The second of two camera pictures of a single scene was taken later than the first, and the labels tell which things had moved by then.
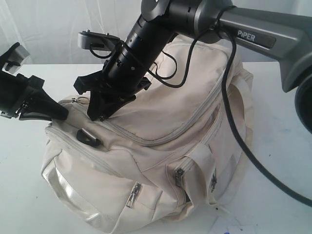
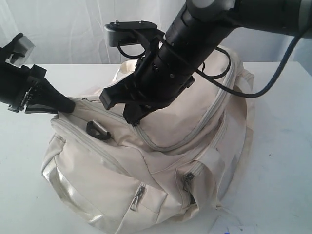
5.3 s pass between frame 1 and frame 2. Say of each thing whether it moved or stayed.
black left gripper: moved
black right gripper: moved
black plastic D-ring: moved
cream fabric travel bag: stayed
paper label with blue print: stayed
